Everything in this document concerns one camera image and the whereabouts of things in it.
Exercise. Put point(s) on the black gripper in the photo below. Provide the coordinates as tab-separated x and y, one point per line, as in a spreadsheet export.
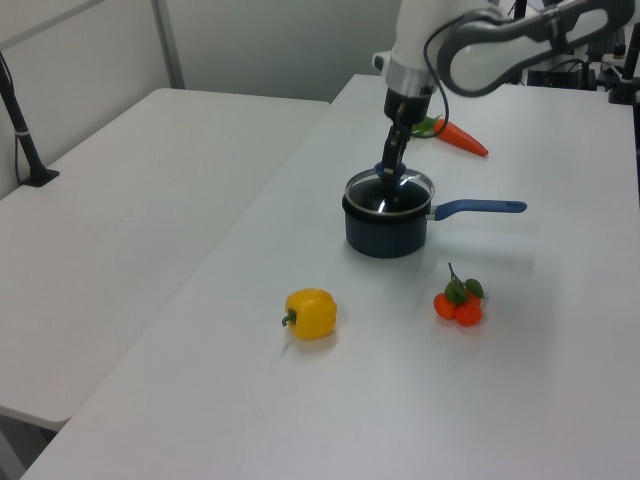
407	106

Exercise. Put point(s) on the glass lid with blue knob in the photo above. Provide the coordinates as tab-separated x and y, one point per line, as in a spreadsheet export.
365	192

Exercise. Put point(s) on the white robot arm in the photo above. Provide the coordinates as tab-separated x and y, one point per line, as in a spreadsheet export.
415	35

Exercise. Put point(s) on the orange toy carrot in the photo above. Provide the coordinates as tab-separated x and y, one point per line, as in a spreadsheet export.
462	137

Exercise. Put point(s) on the dark blue saucepan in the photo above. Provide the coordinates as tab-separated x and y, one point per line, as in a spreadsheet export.
385	237

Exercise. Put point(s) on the toy tangerine cluster with leaves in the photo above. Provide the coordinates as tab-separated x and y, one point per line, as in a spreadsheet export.
457	305

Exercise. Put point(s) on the black electronics box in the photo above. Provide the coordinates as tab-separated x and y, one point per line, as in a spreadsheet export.
560	77

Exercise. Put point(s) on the yellow toy bell pepper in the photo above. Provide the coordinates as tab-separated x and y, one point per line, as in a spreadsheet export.
312	315

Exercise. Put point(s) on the black pole with clamp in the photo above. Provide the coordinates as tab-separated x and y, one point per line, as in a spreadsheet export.
629	65

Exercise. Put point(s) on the grey partition frame post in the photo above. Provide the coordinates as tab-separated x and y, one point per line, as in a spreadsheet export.
167	42

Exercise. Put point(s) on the black camera pole with base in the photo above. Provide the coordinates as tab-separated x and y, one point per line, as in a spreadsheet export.
20	130

